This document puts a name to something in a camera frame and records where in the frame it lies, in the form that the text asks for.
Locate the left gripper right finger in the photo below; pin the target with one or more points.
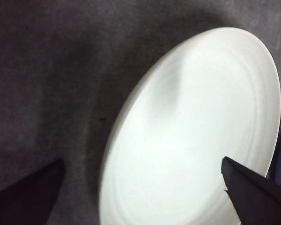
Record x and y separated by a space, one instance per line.
260 201

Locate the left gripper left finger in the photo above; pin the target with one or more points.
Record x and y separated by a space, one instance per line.
25 201

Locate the white round plate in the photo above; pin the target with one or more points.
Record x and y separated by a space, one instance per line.
178 140

